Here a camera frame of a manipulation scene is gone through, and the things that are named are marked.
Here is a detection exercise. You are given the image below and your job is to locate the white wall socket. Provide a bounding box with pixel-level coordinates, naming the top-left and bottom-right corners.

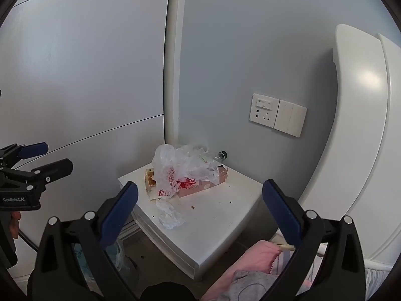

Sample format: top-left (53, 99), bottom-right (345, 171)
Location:
top-left (249, 93), bottom-right (280, 128)

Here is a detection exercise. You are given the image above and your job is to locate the white wall switch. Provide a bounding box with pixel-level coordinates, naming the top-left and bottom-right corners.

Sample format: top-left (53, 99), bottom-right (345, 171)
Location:
top-left (274, 100), bottom-right (308, 138)

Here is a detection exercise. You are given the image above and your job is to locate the white wrapper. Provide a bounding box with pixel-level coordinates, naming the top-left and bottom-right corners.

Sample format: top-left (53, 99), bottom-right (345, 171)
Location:
top-left (156, 199), bottom-right (186, 230)

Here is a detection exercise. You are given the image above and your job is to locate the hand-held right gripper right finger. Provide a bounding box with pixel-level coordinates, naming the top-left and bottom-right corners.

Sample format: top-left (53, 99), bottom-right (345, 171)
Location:
top-left (262, 179), bottom-right (366, 301)

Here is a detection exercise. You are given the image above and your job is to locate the pink blanket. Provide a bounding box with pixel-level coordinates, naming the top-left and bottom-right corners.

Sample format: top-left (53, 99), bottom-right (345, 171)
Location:
top-left (200, 240), bottom-right (298, 301)

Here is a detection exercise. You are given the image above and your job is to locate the clear plastic bag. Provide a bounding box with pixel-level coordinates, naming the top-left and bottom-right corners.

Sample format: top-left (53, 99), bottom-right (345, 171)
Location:
top-left (152, 142), bottom-right (224, 199)

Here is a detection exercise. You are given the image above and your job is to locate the clear plastic bottle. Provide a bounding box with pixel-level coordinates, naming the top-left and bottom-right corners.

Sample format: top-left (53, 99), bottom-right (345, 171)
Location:
top-left (200, 151), bottom-right (228, 164)

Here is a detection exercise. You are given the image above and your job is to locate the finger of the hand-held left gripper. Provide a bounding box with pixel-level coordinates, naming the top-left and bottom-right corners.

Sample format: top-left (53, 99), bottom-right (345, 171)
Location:
top-left (0, 142), bottom-right (49, 169)
top-left (0, 158), bottom-right (73, 192)

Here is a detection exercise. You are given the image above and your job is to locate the white bed headboard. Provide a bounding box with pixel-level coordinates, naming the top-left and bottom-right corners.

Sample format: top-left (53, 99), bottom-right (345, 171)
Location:
top-left (297, 23), bottom-right (401, 273)

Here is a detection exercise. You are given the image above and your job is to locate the white nightstand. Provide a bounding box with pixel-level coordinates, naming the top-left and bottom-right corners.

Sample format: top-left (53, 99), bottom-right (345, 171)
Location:
top-left (118, 160), bottom-right (277, 282)

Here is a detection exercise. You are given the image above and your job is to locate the brown cardboard box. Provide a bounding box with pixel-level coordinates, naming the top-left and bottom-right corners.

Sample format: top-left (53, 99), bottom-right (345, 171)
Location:
top-left (144, 167), bottom-right (163, 202)

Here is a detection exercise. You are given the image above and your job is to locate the person's left hand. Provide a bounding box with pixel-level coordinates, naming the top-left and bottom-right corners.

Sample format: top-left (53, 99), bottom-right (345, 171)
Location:
top-left (9, 211), bottom-right (22, 239)

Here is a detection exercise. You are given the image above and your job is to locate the pink cardboard box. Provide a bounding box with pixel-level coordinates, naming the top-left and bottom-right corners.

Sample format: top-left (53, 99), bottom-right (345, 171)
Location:
top-left (177, 164), bottom-right (229, 199)

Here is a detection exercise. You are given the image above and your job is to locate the grey wardrobe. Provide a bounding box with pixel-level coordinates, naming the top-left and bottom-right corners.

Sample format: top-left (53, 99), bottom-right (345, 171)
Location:
top-left (0, 0), bottom-right (172, 284)

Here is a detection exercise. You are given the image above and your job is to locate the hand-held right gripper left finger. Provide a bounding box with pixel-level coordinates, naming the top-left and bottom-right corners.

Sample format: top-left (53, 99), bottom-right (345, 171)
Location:
top-left (28, 181), bottom-right (139, 301)

